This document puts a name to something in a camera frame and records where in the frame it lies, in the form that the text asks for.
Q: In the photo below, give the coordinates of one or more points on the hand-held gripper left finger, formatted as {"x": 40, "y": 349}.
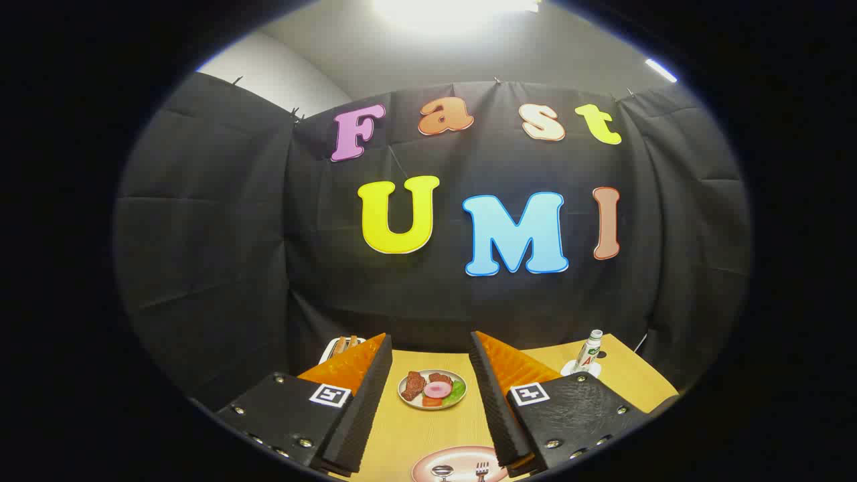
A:
{"x": 365, "y": 402}

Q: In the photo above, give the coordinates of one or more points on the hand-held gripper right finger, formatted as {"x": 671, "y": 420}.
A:
{"x": 499, "y": 408}

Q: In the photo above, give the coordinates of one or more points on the silver metal spoon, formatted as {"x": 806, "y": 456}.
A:
{"x": 442, "y": 471}

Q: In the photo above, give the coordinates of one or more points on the green lettuce leaf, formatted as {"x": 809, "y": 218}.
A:
{"x": 457, "y": 392}

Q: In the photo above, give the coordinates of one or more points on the white oval food plate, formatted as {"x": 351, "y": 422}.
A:
{"x": 412, "y": 404}

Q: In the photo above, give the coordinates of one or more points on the large brown meat piece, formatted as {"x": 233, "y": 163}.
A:
{"x": 413, "y": 385}

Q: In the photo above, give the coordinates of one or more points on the white toaster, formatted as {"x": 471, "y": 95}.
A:
{"x": 330, "y": 353}

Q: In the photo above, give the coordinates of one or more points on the brown toast slice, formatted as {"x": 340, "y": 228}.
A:
{"x": 343, "y": 344}

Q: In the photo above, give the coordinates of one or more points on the pink round plate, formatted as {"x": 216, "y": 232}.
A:
{"x": 462, "y": 458}

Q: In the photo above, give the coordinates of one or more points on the pink ham slice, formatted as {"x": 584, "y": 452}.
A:
{"x": 438, "y": 389}

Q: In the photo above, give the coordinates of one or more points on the small brown meat piece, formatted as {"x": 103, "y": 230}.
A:
{"x": 440, "y": 378}

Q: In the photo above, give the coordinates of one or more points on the white square coaster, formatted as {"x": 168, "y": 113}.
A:
{"x": 569, "y": 369}

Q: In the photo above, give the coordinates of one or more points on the white drink bottle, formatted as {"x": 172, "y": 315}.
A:
{"x": 589, "y": 351}

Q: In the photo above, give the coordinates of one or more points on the narrow ceiling light strip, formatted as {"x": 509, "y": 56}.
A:
{"x": 661, "y": 70}

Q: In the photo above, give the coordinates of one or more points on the bright ceiling light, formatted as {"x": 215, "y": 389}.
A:
{"x": 455, "y": 10}

